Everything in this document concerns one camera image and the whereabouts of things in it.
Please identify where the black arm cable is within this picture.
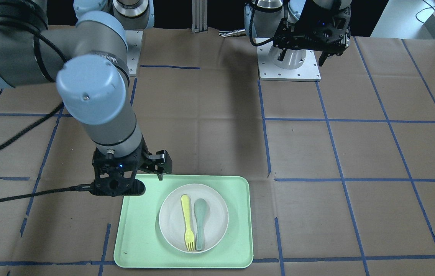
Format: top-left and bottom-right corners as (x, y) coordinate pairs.
(249, 4), (279, 48)
(0, 15), (99, 204)

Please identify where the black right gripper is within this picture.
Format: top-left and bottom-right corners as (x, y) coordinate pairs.
(137, 138), (173, 181)

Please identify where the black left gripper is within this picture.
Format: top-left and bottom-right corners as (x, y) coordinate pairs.
(273, 0), (351, 67)

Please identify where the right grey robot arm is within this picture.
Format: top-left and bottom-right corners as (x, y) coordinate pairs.
(0, 0), (171, 177)

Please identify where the brown paper table cover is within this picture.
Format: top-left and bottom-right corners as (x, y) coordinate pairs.
(0, 28), (435, 276)

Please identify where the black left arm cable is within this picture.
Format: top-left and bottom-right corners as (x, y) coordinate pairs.
(249, 4), (279, 48)

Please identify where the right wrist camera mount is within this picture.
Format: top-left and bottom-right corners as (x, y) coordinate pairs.
(90, 148), (146, 196)

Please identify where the aluminium frame post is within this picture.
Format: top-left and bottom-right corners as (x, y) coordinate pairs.
(191, 0), (208, 33)

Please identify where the light green plastic spoon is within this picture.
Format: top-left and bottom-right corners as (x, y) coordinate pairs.
(194, 199), (208, 251)

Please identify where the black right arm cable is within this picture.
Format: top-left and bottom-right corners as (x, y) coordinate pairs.
(0, 15), (99, 204)

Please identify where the light green tray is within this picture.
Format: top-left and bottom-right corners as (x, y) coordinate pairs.
(114, 174), (253, 269)

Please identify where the yellow plastic fork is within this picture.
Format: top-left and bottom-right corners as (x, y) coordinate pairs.
(181, 194), (195, 252)

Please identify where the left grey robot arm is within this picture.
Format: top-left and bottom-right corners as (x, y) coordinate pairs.
(244, 0), (351, 69)

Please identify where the white round plate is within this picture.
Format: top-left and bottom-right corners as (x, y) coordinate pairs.
(158, 184), (230, 254)

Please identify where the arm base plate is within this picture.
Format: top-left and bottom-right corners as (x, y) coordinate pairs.
(125, 30), (143, 77)
(256, 42), (321, 82)

